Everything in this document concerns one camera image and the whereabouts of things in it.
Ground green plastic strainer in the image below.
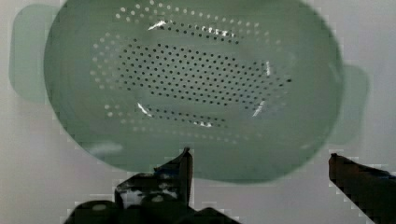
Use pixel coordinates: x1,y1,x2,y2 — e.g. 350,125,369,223
8,0,366,184

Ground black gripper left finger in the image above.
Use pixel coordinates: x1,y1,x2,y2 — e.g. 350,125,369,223
64,147,241,224

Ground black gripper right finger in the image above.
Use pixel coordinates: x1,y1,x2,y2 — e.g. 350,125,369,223
328,153,396,224

